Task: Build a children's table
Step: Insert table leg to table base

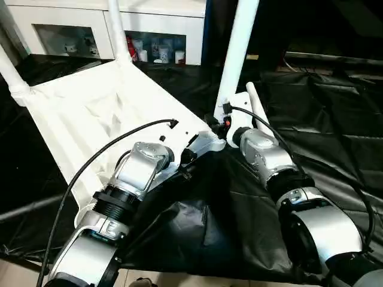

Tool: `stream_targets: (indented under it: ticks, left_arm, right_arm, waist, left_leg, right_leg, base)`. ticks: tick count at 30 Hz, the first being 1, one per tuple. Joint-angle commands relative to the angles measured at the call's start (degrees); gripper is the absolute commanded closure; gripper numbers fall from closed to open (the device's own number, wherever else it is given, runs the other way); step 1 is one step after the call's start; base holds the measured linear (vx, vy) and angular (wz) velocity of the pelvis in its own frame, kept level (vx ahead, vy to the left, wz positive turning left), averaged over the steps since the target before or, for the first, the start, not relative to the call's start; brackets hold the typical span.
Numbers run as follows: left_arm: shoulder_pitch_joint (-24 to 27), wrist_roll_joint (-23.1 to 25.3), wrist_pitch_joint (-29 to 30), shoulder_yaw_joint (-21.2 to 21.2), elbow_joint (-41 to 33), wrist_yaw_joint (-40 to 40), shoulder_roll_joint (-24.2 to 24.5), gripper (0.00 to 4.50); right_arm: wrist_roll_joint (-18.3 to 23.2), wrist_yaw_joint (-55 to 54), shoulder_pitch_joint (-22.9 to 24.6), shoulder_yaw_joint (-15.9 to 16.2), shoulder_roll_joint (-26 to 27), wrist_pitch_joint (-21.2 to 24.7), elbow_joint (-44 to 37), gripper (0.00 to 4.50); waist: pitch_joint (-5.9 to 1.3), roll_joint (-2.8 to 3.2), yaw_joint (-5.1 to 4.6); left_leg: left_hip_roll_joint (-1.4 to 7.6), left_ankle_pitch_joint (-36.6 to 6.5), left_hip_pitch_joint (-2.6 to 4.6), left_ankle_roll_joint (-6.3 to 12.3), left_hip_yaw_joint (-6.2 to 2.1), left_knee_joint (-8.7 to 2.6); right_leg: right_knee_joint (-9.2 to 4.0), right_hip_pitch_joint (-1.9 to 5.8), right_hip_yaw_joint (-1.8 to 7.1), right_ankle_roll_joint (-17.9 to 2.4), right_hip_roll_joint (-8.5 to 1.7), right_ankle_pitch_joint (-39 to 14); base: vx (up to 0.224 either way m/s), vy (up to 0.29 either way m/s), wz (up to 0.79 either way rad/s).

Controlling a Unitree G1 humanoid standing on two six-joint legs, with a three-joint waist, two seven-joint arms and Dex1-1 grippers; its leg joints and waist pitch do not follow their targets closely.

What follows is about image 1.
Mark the white plastic table leg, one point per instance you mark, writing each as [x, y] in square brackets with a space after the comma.
[236, 54]
[13, 75]
[257, 107]
[118, 33]

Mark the white plastic table top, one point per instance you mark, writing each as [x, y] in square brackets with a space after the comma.
[90, 113]

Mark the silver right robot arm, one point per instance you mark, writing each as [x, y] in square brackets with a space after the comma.
[269, 161]

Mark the gold label plate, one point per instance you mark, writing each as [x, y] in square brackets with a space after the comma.
[252, 57]

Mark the white bottle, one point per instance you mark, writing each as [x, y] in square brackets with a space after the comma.
[179, 57]

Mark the black mat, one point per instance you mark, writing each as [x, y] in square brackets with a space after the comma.
[323, 137]

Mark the red bottle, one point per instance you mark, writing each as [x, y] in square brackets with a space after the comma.
[131, 49]

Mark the white cabinet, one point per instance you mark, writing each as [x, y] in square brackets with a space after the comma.
[78, 24]

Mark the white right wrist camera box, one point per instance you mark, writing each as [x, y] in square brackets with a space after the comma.
[238, 116]

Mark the silver metal rail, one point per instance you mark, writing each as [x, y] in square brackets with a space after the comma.
[335, 57]

